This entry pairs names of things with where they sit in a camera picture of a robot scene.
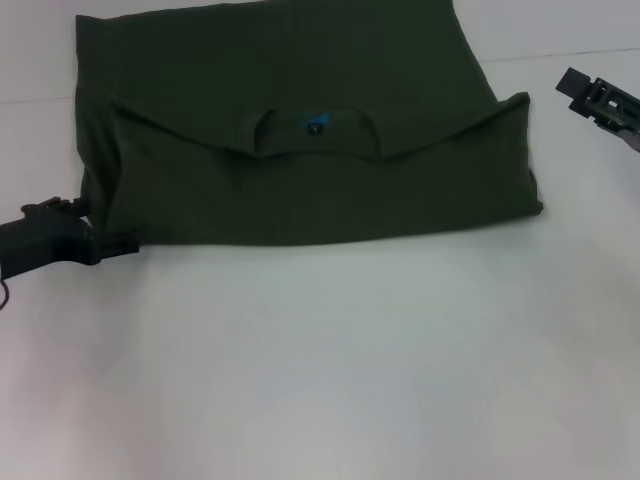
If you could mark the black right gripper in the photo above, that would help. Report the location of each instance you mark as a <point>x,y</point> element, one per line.
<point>634,140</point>

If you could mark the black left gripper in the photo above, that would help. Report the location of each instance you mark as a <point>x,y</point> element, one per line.
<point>45,242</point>

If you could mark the dark green FREE t-shirt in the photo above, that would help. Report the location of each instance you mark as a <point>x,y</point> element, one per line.
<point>300,175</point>

